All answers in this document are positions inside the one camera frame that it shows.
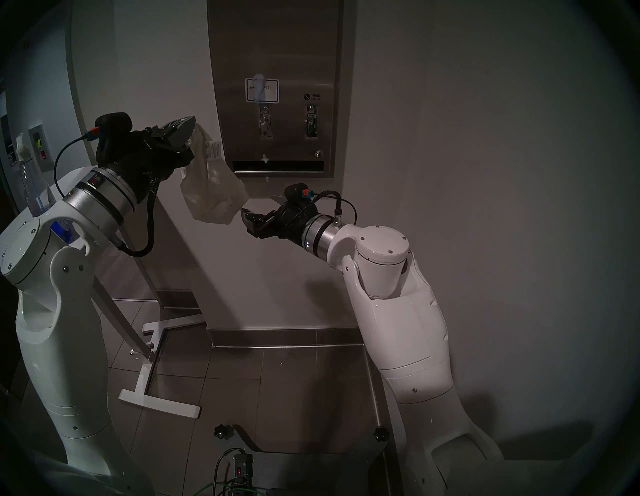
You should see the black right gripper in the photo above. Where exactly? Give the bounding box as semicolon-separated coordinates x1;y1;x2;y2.
240;201;311;242

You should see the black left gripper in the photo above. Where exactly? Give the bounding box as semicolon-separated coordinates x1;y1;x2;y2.
107;115;197;201

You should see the white terry cloth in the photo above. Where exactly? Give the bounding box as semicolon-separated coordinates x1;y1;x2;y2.
180;124;247;224

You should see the clear spray bottle blue liquid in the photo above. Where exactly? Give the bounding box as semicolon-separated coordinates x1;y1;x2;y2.
14;134;76;247

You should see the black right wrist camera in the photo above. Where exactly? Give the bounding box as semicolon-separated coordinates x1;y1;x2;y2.
284;183;315;207

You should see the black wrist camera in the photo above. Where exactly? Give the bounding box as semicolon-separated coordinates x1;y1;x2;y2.
94;113;134;163
284;183;315;207

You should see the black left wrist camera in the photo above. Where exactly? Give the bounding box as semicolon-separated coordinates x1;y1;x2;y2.
94;113;134;163

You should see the left arm braided black cable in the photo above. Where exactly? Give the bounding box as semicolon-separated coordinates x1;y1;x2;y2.
112;170;161;258

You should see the arm braided black cable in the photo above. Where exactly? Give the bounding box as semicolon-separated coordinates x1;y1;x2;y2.
112;170;161;258
307;189;346;226

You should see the right arm braided black cable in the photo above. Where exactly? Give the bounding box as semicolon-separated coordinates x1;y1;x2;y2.
307;189;346;226

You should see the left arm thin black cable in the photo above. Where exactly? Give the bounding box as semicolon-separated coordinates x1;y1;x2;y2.
52;132;98;198

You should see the stainless steel wall dispenser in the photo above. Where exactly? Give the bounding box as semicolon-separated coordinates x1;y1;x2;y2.
206;0;345;178

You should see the white wall box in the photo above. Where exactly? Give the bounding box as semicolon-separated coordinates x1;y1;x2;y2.
27;122;54;174

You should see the white table with frame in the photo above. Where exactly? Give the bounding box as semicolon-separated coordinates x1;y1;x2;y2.
10;167;207;420

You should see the black box red switch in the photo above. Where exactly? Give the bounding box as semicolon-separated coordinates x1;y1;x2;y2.
233;451;255;485

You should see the thin black base cable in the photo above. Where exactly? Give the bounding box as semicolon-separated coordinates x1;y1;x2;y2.
213;446;247;496

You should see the grey metal base plate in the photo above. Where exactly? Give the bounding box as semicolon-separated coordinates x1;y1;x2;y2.
232;425;388;496

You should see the green cable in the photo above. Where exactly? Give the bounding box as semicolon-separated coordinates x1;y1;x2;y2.
192;479;263;496

